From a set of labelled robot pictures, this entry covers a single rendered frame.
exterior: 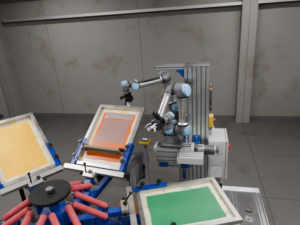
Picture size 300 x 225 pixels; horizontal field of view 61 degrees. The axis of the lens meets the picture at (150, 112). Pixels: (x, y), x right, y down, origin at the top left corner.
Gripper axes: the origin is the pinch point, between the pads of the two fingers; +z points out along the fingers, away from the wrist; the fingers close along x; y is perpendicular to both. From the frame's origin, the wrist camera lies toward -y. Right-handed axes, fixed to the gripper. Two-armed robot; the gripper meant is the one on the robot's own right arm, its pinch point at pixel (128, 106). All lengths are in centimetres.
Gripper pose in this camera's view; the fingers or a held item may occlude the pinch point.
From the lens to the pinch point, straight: 319.2
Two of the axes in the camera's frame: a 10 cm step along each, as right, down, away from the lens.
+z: 1.7, 7.9, 6.0
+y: 9.4, 0.6, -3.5
